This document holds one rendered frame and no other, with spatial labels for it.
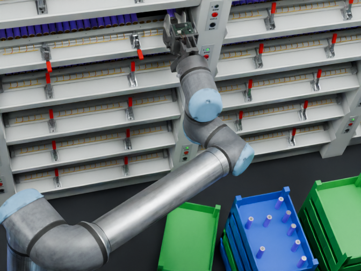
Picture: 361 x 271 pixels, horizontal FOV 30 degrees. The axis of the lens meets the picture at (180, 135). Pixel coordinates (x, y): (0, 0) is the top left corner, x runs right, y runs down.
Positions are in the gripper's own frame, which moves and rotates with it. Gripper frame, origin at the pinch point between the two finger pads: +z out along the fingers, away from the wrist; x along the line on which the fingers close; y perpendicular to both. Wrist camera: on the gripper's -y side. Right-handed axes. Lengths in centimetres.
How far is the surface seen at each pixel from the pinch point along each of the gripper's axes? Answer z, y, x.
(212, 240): -31, -96, -18
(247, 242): -49, -60, -19
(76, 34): 0.9, -2.7, 28.6
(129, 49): -3.8, -7.0, 13.6
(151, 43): -2.8, -6.6, 6.5
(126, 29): 0.6, -2.8, 13.6
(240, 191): -11, -96, -36
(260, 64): -2.5, -25.0, -32.7
